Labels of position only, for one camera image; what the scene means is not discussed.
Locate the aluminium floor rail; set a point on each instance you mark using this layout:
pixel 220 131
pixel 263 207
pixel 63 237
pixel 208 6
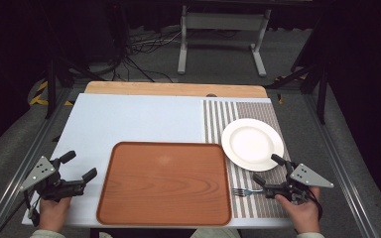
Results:
pixel 20 162
pixel 340 165

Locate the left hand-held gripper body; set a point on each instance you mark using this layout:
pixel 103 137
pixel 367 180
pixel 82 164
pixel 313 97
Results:
pixel 48 185

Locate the silver fork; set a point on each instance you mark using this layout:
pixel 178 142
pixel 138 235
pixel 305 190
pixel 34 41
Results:
pixel 244 191

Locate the person's left hand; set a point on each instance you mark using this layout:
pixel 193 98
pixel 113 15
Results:
pixel 51 214

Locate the grey metal stand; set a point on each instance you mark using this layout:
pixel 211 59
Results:
pixel 223 21

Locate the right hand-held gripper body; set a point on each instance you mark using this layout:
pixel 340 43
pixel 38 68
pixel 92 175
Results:
pixel 306 177

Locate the black tripod stand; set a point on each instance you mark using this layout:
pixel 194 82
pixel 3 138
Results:
pixel 322 92
pixel 51 89

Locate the striped grey placemat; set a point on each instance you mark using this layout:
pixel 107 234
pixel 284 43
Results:
pixel 261 109

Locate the person's right hand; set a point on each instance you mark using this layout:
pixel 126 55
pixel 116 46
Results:
pixel 304 214

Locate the white table mat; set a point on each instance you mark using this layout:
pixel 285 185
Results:
pixel 139 119

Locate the yellow black floor tape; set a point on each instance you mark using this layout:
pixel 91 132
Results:
pixel 39 97

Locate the brown wooden tray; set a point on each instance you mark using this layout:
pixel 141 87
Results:
pixel 163 185

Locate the light wooden table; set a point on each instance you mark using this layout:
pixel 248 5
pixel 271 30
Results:
pixel 175 89

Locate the white round plate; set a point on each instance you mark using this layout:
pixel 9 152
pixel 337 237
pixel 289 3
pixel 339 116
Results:
pixel 251 143

